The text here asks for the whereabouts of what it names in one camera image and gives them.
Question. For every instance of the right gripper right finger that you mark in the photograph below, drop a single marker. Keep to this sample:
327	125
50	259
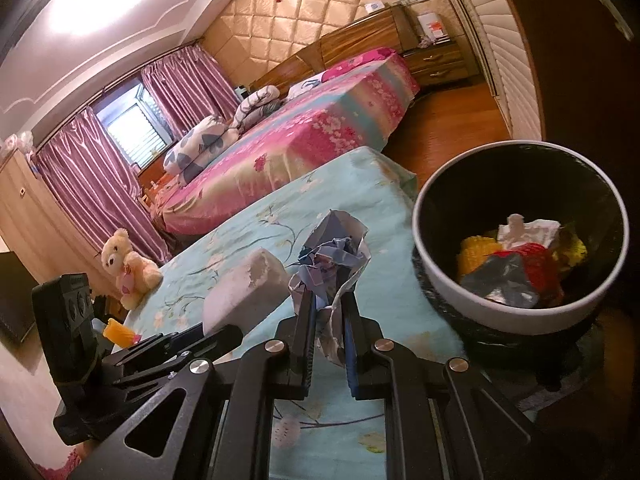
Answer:
442	421

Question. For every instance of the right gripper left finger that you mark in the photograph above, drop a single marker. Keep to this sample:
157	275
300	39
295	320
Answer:
212	421

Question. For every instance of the grey white foam block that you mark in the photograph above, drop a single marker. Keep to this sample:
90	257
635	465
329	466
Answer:
245	295

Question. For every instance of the yellow ribbed sponge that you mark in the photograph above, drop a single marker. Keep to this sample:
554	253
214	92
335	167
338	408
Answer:
474	251

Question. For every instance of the red white 1928 box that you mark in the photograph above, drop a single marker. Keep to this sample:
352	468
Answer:
542	272

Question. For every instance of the yellow wrapper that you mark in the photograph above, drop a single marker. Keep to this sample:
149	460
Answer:
568	250

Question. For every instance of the teddy bear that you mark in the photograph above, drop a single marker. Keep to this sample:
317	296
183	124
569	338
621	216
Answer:
134	274

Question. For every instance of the grey foil wrapper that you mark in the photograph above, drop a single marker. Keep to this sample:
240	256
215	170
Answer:
502	280

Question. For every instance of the white crumpled tissue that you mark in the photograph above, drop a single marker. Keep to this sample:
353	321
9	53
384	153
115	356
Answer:
516	232

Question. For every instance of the folded white blue quilt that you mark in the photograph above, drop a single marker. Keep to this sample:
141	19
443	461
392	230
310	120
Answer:
198	148

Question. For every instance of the pink floral bed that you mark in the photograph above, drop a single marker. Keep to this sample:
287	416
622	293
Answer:
360	108

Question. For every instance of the pink curtain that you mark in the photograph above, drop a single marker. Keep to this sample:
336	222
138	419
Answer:
90	178

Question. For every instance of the striped folded blanket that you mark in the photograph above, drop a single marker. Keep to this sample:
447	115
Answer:
255	108

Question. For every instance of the white pillow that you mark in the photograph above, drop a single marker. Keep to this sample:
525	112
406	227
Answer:
304	86

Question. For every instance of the wooden nightstand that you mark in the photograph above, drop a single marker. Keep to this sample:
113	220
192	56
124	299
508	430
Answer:
437	64

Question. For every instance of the pink pillow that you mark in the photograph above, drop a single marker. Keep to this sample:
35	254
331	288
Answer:
350	64

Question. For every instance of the white box on nightstand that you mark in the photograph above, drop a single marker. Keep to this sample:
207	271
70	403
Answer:
433	27

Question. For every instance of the wooden headboard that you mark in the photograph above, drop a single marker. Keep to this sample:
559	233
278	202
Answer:
387	28

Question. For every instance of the dark wooden door panel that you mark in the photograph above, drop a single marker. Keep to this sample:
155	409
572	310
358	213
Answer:
585	56

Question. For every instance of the white louvered wardrobe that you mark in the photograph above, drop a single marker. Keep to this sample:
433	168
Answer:
500	49

